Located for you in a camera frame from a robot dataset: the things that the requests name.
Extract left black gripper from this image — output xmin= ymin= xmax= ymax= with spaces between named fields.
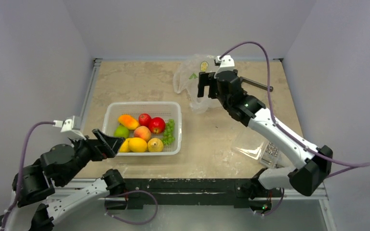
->
xmin=60 ymin=128 xmax=125 ymax=184

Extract clear printed plastic bag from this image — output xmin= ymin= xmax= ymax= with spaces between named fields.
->
xmin=173 ymin=54 xmax=221 ymax=114

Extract yellow lemon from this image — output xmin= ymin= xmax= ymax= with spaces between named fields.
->
xmin=128 ymin=137 xmax=147 ymax=153

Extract yellow pear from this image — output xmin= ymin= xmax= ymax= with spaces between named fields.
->
xmin=147 ymin=138 xmax=164 ymax=153

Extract red apple from bag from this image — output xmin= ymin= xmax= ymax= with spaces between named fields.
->
xmin=148 ymin=117 xmax=166 ymax=134

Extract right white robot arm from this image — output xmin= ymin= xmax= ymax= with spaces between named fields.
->
xmin=198 ymin=70 xmax=333 ymax=197

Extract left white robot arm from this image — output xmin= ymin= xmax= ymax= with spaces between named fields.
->
xmin=0 ymin=129 xmax=126 ymax=231

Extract green lime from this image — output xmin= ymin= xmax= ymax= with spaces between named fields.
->
xmin=113 ymin=125 xmax=130 ymax=139

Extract yellow mango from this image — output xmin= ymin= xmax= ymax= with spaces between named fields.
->
xmin=119 ymin=138 xmax=130 ymax=153

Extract orange mango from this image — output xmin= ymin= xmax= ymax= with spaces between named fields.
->
xmin=118 ymin=114 xmax=140 ymax=130

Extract peach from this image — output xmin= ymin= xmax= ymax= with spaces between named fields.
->
xmin=133 ymin=126 xmax=152 ymax=142

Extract black clamp tool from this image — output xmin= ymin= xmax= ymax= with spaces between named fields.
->
xmin=239 ymin=77 xmax=274 ymax=92

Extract red apple in basket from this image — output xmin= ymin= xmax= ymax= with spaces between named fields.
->
xmin=138 ymin=113 xmax=152 ymax=127

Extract green grapes bunch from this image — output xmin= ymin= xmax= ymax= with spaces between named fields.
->
xmin=162 ymin=119 xmax=175 ymax=146

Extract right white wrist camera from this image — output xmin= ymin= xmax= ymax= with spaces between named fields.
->
xmin=214 ymin=55 xmax=235 ymax=78

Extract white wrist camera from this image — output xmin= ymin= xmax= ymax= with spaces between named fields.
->
xmin=53 ymin=115 xmax=87 ymax=141
xmin=214 ymin=55 xmax=235 ymax=78

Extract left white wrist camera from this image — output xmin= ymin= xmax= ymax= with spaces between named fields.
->
xmin=53 ymin=115 xmax=87 ymax=141

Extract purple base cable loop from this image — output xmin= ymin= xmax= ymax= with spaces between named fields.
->
xmin=104 ymin=190 xmax=159 ymax=226

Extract aluminium rail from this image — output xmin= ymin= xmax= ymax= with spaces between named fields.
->
xmin=80 ymin=58 xmax=103 ymax=130

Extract black base frame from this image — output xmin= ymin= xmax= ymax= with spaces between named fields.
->
xmin=105 ymin=179 xmax=281 ymax=210

